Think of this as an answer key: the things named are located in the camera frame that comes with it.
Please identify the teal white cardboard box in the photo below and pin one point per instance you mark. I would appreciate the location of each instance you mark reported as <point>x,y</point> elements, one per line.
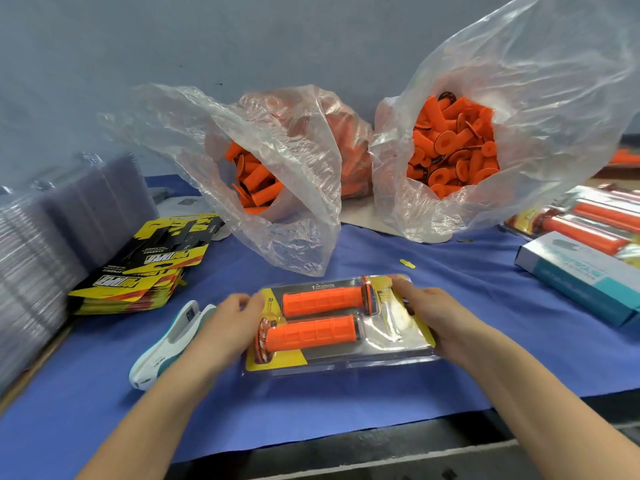
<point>580,277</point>

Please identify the person's left forearm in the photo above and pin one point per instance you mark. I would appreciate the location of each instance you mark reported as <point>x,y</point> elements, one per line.
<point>150,425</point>

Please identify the yellow black backing card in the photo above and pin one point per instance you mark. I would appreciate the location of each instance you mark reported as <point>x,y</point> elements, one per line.
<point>395,330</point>

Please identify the person's left hand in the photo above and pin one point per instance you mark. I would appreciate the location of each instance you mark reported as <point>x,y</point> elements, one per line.
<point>230,330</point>

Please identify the white printed paper sheet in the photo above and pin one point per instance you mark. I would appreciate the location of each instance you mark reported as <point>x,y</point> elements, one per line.
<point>185,205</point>

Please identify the small yellow scrap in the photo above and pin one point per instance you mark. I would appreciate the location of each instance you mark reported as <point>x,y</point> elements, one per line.
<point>407,263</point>

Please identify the stack of clear blister shells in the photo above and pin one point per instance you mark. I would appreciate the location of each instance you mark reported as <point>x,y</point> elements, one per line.
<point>50,245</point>

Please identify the person's right forearm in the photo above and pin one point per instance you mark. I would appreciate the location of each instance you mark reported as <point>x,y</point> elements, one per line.
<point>560,415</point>

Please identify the person's right hand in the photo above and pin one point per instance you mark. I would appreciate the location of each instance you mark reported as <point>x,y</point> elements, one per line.
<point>440,315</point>

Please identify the large clear plastic bag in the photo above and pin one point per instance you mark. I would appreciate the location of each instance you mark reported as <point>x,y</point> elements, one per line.
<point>570,85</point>

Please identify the stack of yellow black cards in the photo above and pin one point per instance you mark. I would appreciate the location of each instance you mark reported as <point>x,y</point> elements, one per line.
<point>145,265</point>

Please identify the teal hand stapler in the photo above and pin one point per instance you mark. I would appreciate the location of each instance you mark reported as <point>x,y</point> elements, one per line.
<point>160,355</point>

